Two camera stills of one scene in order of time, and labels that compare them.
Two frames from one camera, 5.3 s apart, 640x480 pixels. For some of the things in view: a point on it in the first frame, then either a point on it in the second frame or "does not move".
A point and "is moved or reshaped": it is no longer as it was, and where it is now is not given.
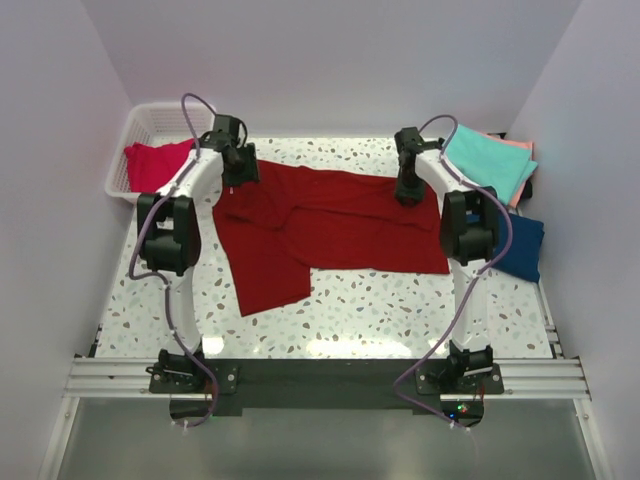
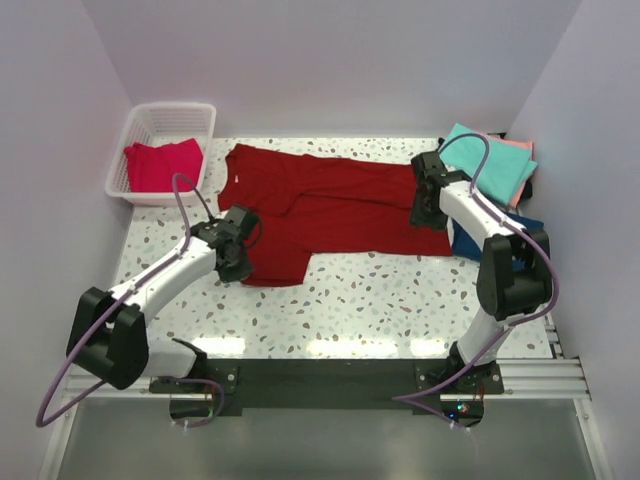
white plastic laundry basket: [155, 124] does not move
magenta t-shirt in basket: [151, 168] does not move
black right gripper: [402, 192] to [417, 218]
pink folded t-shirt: [522, 144] does not move
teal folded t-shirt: [489, 162] does not move
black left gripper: [250, 173] to [240, 272]
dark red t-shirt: [296, 218] is moved or reshaped
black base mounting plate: [202, 388] does not move
